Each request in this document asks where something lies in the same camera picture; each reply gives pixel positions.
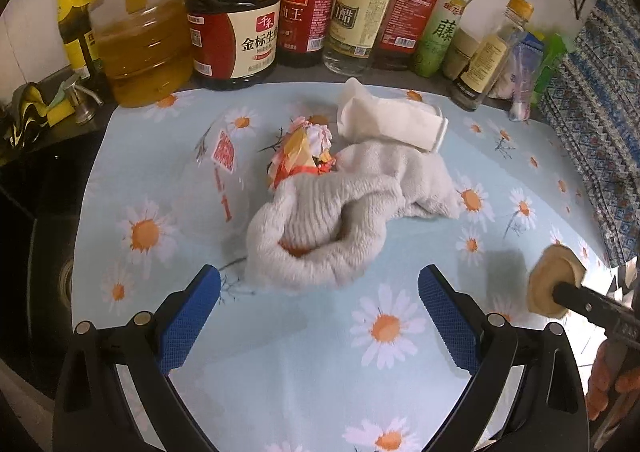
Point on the green label sauce bottle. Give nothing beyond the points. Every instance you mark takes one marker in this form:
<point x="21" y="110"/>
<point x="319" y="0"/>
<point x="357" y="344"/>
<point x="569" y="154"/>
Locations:
<point x="77" y="6"/>

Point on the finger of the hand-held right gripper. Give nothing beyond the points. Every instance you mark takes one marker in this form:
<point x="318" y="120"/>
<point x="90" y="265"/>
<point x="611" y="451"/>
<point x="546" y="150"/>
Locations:
<point x="580" y="298"/>

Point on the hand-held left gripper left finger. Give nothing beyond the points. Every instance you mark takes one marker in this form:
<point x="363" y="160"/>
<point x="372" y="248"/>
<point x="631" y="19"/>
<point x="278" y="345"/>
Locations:
<point x="190" y="317"/>

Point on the clear plastic bag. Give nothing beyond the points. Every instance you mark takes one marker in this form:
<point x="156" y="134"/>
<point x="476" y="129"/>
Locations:
<point x="225" y="171"/>

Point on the dark soy sauce jug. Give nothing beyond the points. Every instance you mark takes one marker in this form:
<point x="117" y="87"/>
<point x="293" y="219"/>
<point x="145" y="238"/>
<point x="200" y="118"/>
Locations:
<point x="235" y="31"/>

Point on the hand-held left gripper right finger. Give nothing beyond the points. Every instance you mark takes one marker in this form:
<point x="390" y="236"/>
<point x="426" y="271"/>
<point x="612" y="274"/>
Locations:
<point x="447" y="317"/>

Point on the white paper cup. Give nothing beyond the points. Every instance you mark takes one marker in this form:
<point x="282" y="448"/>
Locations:
<point x="390" y="116"/>

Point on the grey towel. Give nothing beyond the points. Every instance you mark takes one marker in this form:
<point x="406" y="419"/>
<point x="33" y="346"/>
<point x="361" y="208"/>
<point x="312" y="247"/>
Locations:
<point x="340" y="217"/>

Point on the large cooking oil jug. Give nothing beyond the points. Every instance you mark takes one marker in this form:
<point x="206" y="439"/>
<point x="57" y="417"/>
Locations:
<point x="142" y="46"/>

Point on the person's right hand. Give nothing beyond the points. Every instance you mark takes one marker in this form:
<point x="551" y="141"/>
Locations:
<point x="612" y="377"/>

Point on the colourful wrapper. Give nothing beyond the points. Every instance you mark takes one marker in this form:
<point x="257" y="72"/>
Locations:
<point x="305" y="151"/>

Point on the floral light blue tablecloth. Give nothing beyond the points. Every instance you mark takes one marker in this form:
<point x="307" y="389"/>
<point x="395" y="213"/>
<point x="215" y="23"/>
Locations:
<point x="350" y="357"/>

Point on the black sink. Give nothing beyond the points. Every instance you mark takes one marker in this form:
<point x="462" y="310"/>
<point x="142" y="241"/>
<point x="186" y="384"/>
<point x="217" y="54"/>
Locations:
<point x="40" y="257"/>

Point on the yellow cap vinegar bottle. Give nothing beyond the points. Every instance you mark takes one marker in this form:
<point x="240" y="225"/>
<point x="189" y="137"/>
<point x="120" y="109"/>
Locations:
<point x="357" y="11"/>

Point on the metal soap dispenser pump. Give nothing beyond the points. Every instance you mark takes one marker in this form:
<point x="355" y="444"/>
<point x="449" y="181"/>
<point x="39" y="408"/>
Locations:
<point x="82" y="99"/>

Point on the red label dark bottle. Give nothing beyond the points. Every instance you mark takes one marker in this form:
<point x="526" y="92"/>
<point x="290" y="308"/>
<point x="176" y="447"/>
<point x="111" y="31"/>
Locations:
<point x="305" y="6"/>

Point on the clear bottle red label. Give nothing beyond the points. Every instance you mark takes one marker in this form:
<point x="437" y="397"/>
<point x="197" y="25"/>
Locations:
<point x="410" y="11"/>

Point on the yellow green sponge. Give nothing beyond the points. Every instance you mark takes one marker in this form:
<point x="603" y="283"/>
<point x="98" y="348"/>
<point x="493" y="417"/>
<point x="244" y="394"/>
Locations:
<point x="59" y="104"/>

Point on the black yellow cloth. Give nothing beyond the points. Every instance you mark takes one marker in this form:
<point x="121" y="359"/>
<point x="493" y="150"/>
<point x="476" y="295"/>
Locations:
<point x="22" y="111"/>

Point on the green label clear bottle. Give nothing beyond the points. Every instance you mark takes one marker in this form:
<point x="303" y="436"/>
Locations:
<point x="440" y="31"/>

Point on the green packet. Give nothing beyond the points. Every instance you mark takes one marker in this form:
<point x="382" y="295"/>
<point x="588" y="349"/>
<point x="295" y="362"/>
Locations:
<point x="552" y="61"/>

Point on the blue white packet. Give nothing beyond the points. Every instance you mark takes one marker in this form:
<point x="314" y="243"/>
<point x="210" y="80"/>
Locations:
<point x="525" y="76"/>

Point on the blue patterned cloth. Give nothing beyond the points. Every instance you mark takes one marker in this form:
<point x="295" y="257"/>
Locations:
<point x="600" y="121"/>

